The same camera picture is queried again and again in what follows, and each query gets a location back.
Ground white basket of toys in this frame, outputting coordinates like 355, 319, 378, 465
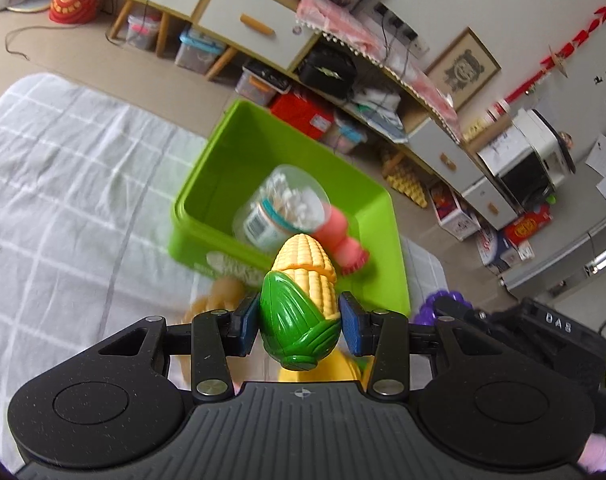
429, 182, 481, 241

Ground black floor cable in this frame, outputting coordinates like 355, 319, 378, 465
5, 22, 51, 61

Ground framed face drawing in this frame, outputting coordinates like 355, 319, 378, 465
425, 26, 502, 111

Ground red cardboard box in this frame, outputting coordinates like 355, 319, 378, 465
269, 89, 336, 140

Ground black power cable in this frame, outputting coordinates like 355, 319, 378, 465
378, 7, 418, 111

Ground red snack package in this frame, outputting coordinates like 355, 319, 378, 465
503, 210, 554, 251

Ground red wall decoration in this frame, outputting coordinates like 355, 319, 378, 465
503, 0, 606, 103

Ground clear cotton swab jar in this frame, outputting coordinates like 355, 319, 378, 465
232, 164, 332, 253

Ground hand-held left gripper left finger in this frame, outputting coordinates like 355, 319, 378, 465
97, 294, 262, 405

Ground toy corn cob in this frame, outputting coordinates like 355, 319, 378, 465
259, 234, 344, 372

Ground scribbled white paper sheet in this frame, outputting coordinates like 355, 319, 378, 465
478, 130, 521, 173

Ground blue white cardboard box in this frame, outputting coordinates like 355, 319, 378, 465
475, 227, 534, 273

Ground small clear storage box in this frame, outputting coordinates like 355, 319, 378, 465
330, 112, 368, 155

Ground purple toy grapes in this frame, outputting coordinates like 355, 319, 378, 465
414, 289, 471, 331

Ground white microwave oven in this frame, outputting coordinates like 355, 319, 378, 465
475, 109, 576, 206

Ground clear storage box blue lid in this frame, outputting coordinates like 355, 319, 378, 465
175, 27, 226, 76

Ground pink plastic toy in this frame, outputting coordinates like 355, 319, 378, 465
313, 205, 371, 277

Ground folded cloth stack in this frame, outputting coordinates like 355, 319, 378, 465
350, 87, 408, 143

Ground pink fringed cloth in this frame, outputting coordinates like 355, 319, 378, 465
295, 0, 458, 136

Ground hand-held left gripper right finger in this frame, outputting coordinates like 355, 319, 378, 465
339, 292, 504, 404

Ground clear storage box black lid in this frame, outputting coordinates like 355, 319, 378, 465
235, 59, 291, 108

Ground silver refrigerator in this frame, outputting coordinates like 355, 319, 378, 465
500, 205, 606, 301

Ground wooden cabinet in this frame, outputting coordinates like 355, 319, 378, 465
105, 0, 528, 231

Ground yellow egg tray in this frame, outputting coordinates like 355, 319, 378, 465
383, 147, 428, 207

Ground yellow toy pot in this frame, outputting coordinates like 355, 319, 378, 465
278, 350, 366, 386

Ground grey checked blanket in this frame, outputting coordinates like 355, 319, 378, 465
0, 72, 444, 471

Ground tan plastic toy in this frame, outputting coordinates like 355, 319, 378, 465
183, 276, 248, 328

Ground black handbag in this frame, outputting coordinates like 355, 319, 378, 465
298, 42, 358, 100

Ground green plastic bin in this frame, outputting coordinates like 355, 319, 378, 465
168, 99, 412, 318

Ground clear storage box pink contents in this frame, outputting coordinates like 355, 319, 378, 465
125, 12, 164, 51

